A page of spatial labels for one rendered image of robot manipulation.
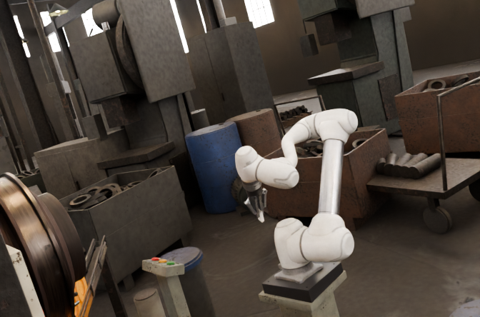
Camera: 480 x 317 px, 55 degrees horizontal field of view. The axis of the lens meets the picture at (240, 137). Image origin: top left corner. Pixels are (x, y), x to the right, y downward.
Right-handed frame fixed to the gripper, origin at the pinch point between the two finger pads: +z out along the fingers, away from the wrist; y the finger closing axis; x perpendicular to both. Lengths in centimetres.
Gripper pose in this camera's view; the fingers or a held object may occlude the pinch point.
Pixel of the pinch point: (260, 215)
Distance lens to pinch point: 227.0
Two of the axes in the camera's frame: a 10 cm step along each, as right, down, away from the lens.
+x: -5.9, -3.8, 7.1
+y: 7.8, -4.9, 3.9
